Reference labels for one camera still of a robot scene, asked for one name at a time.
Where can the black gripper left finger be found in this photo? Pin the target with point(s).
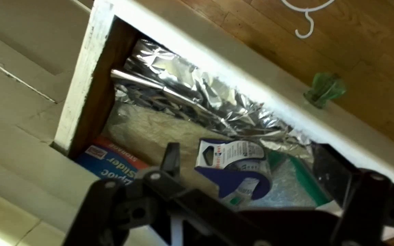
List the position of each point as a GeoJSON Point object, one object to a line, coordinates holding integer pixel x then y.
{"type": "Point", "coordinates": [171, 159]}

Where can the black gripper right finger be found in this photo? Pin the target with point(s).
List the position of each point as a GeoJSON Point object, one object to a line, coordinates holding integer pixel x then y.
{"type": "Point", "coordinates": [335, 173]}

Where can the blue and white tape dispenser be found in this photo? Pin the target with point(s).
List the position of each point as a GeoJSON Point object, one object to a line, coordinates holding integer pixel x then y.
{"type": "Point", "coordinates": [232, 178]}

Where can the white wooden drawer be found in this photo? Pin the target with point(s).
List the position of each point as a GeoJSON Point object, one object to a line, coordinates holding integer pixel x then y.
{"type": "Point", "coordinates": [251, 80]}

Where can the green glass drawer knob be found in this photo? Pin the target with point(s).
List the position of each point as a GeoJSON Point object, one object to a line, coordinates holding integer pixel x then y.
{"type": "Point", "coordinates": [324, 90]}

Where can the clear bag with green stripe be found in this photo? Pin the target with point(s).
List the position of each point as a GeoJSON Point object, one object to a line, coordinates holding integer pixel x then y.
{"type": "Point", "coordinates": [292, 187]}

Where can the blue zip bag box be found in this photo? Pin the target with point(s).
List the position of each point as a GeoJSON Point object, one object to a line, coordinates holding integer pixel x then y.
{"type": "Point", "coordinates": [109, 162]}

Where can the cream lower cabinet front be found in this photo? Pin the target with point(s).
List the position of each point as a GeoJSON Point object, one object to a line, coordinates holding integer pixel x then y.
{"type": "Point", "coordinates": [19, 91]}

